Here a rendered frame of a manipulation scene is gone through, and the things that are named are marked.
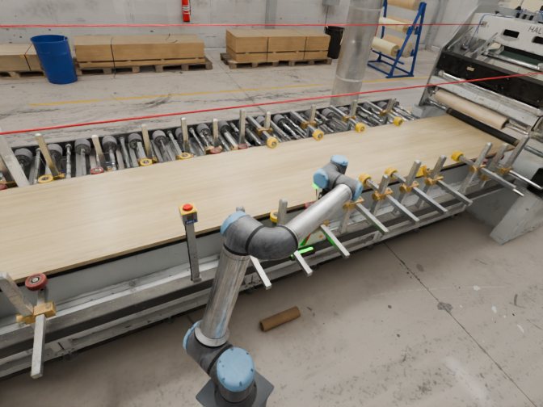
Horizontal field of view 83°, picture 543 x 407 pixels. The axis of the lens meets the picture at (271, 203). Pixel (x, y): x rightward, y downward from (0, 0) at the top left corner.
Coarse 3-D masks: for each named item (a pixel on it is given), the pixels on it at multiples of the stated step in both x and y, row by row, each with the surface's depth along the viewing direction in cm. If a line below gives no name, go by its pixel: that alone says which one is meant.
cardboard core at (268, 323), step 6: (282, 312) 231; (288, 312) 231; (294, 312) 231; (270, 318) 226; (276, 318) 226; (282, 318) 227; (288, 318) 229; (294, 318) 232; (264, 324) 222; (270, 324) 223; (276, 324) 225; (264, 330) 222
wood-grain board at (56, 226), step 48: (288, 144) 261; (336, 144) 268; (384, 144) 275; (432, 144) 283; (480, 144) 291; (0, 192) 186; (48, 192) 190; (96, 192) 193; (144, 192) 197; (192, 192) 201; (240, 192) 205; (288, 192) 209; (0, 240) 158; (48, 240) 161; (96, 240) 163; (144, 240) 166
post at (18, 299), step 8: (0, 280) 119; (8, 280) 121; (8, 288) 123; (16, 288) 126; (8, 296) 125; (16, 296) 127; (24, 296) 132; (16, 304) 129; (24, 304) 131; (24, 312) 133; (32, 312) 136; (32, 328) 141
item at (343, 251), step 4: (324, 224) 193; (320, 228) 192; (324, 228) 190; (324, 232) 189; (328, 232) 188; (328, 236) 186; (332, 236) 185; (332, 240) 183; (336, 240) 183; (332, 244) 184; (336, 244) 180; (340, 244) 181; (336, 248) 181; (340, 248) 178; (344, 248) 178; (340, 252) 178; (344, 252) 176; (344, 256) 175; (348, 256) 176
